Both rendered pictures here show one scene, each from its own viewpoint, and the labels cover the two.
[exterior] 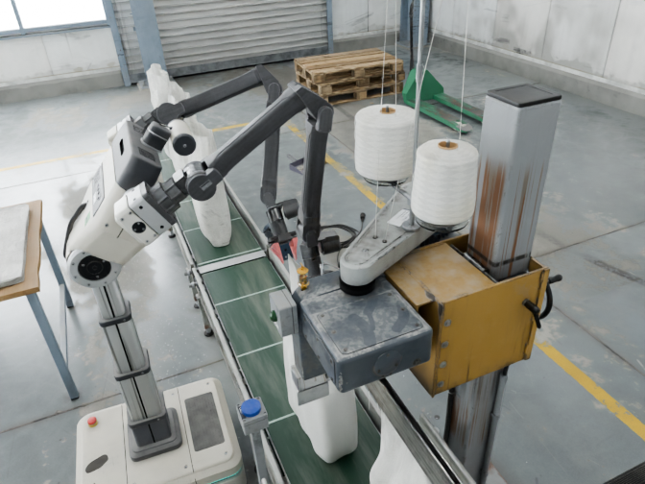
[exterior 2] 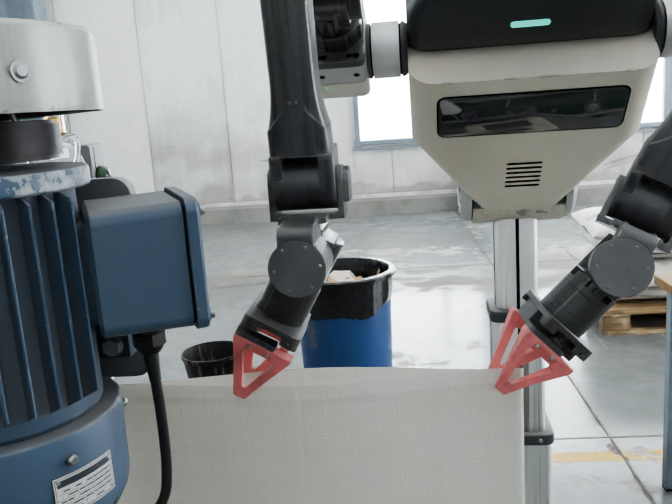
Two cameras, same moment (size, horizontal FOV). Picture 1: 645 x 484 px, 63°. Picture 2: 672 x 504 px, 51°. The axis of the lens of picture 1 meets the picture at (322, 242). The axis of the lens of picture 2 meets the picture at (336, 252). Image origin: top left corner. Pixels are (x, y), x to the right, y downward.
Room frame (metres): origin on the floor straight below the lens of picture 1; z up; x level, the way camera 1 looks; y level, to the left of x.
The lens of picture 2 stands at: (1.78, -0.62, 1.36)
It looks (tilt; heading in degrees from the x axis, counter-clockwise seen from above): 12 degrees down; 116
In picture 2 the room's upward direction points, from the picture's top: 4 degrees counter-clockwise
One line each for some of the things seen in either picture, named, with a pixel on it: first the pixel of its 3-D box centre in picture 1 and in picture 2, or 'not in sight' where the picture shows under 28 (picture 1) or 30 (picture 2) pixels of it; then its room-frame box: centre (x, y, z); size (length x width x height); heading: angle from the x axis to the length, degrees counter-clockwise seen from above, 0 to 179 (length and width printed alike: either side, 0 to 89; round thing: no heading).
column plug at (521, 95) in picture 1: (523, 94); not in sight; (1.16, -0.46, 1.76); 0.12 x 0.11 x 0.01; 112
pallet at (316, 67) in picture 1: (347, 64); not in sight; (7.05, -0.45, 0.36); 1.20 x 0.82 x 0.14; 108
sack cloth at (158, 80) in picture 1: (167, 113); not in sight; (4.30, 1.23, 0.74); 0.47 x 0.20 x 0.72; 24
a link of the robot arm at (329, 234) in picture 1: (320, 237); (307, 227); (1.43, 0.01, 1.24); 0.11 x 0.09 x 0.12; 109
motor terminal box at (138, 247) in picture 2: not in sight; (146, 274); (1.43, -0.24, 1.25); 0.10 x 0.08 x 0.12; 137
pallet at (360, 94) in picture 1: (348, 86); not in sight; (7.08, -0.46, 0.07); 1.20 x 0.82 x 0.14; 110
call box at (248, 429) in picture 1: (252, 415); not in sight; (1.10, 0.24, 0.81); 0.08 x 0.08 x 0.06; 22
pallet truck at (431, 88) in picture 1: (444, 61); not in sight; (6.12, -1.49, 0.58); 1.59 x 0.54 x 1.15; 22
